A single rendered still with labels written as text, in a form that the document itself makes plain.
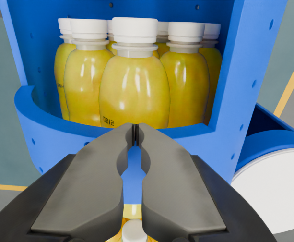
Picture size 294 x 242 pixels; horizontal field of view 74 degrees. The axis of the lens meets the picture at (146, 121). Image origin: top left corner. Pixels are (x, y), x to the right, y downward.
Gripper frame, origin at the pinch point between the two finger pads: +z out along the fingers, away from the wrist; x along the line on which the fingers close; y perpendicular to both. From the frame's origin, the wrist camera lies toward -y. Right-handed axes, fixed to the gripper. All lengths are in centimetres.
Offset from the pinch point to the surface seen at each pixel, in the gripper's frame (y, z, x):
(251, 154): 18.7, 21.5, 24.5
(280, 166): 20.2, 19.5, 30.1
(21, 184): 131, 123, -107
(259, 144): 17.1, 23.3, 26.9
